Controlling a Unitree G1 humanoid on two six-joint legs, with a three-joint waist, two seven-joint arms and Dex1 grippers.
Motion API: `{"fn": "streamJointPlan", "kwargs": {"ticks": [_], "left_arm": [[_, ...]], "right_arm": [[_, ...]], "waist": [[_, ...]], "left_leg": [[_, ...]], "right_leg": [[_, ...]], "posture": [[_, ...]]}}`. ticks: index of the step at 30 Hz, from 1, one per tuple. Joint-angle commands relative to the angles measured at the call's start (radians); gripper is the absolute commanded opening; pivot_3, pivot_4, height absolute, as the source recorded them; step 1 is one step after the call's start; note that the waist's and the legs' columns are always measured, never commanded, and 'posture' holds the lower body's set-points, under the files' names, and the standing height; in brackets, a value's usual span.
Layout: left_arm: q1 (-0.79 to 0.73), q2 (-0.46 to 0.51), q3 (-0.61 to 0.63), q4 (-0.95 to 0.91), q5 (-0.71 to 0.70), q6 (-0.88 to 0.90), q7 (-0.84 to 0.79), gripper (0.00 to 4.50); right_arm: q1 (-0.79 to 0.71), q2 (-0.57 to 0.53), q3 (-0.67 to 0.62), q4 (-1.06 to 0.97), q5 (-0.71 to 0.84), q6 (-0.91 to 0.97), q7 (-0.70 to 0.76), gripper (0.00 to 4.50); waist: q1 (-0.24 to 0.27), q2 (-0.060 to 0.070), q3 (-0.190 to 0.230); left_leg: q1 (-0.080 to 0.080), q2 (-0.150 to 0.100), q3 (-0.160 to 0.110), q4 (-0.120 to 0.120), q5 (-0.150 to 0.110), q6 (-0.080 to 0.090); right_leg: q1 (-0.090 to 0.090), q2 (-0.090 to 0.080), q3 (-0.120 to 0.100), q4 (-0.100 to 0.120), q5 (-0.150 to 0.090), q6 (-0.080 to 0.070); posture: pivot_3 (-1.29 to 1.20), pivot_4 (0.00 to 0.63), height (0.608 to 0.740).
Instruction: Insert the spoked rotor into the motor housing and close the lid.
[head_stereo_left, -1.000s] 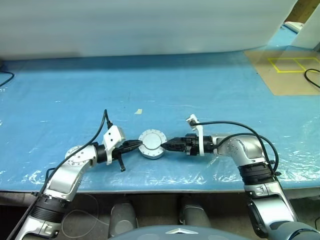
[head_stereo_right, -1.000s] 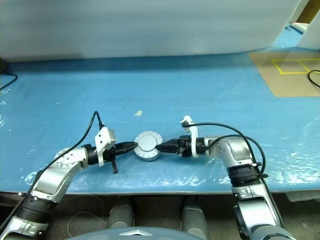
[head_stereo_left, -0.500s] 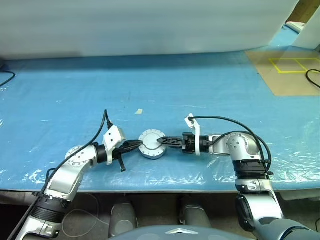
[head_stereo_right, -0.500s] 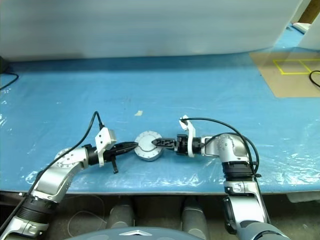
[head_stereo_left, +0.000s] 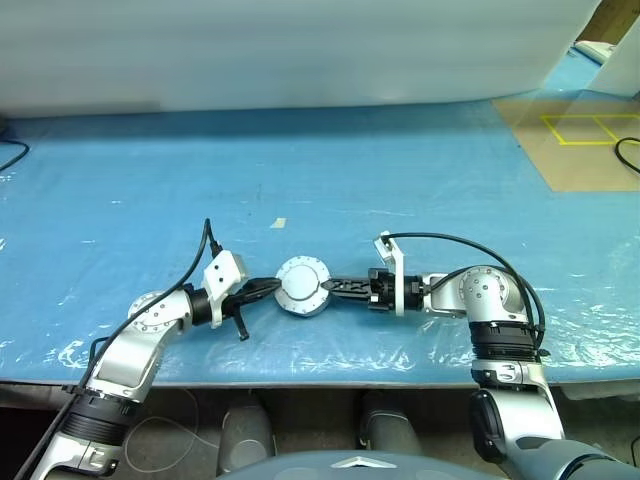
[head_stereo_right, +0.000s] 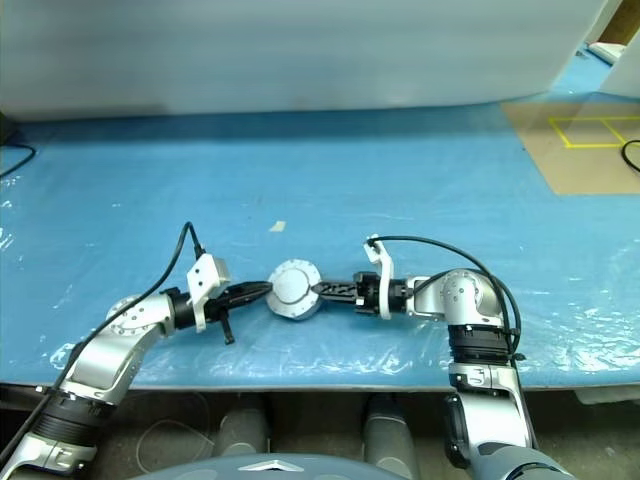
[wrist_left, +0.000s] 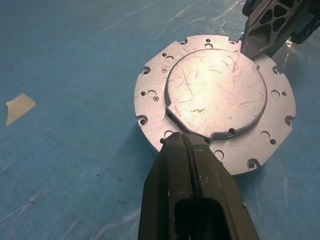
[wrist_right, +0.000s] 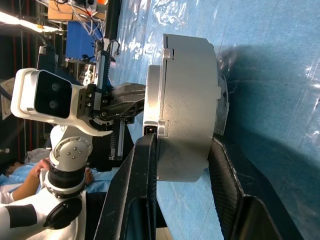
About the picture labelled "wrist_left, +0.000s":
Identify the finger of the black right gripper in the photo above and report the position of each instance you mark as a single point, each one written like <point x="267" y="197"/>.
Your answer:
<point x="255" y="42"/>
<point x="280" y="45"/>

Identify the round silver motor lid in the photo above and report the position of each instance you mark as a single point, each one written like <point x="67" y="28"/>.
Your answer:
<point x="212" y="95"/>

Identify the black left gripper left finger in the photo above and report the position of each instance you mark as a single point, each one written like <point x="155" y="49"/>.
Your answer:
<point x="162" y="180"/>

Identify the blue plastic table cover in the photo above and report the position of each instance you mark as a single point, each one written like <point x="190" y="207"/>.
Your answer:
<point x="62" y="62"/>

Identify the beige masking tape piece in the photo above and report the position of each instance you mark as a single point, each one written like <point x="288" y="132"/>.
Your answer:
<point x="18" y="107"/>

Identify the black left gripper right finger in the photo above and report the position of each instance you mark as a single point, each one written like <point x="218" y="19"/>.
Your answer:
<point x="220" y="185"/>

